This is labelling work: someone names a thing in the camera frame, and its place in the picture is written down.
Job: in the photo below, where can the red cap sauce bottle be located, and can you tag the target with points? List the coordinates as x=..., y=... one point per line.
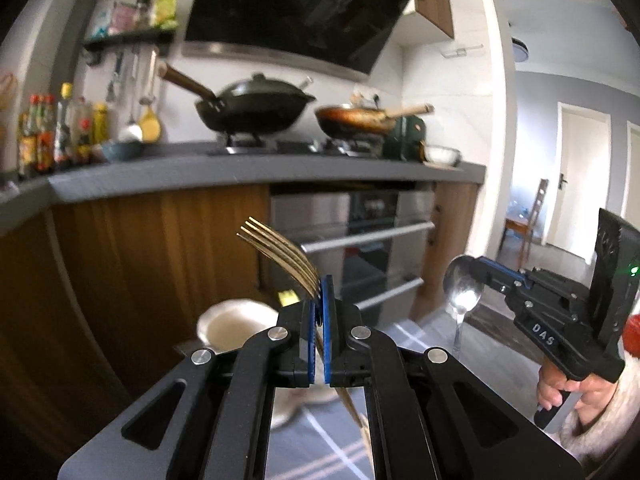
x=46, y=140
x=29, y=145

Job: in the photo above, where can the black range hood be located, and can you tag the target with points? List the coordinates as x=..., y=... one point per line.
x=295, y=5

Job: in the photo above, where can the hanging metal utensil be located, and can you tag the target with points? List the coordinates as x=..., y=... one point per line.
x=116, y=80

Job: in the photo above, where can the narrow wooden cabinet panel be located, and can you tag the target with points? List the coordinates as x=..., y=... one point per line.
x=452, y=220

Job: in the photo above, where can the wooden base cabinet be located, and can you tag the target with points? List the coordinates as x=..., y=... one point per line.
x=150, y=260

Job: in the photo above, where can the yellow squeeze bottle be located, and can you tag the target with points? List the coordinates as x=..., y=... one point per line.
x=100, y=125

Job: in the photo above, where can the yellow sticker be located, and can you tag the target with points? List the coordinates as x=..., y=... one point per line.
x=289, y=298

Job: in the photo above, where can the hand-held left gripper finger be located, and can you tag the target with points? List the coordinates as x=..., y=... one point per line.
x=316, y=330
x=327, y=330

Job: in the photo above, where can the green kitchen appliance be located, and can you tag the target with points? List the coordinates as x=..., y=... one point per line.
x=406, y=137

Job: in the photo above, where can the golden fork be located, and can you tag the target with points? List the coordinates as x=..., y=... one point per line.
x=287, y=257

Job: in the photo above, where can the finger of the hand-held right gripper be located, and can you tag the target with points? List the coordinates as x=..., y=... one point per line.
x=500, y=272

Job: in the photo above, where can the hanging metal ladle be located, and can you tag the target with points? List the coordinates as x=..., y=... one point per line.
x=133, y=90

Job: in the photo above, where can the white door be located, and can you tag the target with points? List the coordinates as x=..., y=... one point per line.
x=632, y=175
x=580, y=180

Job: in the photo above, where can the blue white packet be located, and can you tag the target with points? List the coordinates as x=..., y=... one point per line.
x=102, y=22

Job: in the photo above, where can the white utensil holder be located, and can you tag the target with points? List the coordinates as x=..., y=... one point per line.
x=232, y=332

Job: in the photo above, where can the grey vertical duct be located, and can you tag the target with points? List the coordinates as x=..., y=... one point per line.
x=75, y=50

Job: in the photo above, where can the pink packet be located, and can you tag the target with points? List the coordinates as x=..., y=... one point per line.
x=122, y=17

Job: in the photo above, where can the clear bottle with red label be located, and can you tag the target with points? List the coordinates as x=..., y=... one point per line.
x=84, y=135

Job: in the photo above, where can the round ceiling light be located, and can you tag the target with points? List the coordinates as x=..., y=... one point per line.
x=520, y=49

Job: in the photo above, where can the yellow green packet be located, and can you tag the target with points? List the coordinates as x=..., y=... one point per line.
x=165, y=11

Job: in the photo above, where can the blue bowl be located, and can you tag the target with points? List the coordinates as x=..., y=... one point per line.
x=122, y=151

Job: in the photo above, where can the dark spice jar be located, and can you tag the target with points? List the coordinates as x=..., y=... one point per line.
x=143, y=12

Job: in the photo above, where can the red cloth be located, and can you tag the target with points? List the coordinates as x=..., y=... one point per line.
x=634, y=332

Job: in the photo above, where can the gas stove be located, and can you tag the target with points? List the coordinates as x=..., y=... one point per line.
x=280, y=146

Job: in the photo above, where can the stainless steel built-in oven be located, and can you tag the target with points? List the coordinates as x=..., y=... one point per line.
x=370, y=240

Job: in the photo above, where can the yellow rice paddle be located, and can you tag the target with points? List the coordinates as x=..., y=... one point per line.
x=150, y=127

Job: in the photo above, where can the person's right hand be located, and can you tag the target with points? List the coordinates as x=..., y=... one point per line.
x=550, y=385

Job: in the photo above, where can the yellow cap clear bottle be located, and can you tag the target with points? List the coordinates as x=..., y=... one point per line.
x=65, y=130

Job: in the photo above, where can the black wall shelf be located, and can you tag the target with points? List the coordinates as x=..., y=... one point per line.
x=130, y=37

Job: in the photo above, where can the person's right forearm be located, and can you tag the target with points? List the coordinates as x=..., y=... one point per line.
x=610, y=430

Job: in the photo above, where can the silver spoon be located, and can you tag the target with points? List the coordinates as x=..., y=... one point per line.
x=462, y=285

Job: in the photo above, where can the wooden chair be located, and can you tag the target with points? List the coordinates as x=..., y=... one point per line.
x=530, y=220

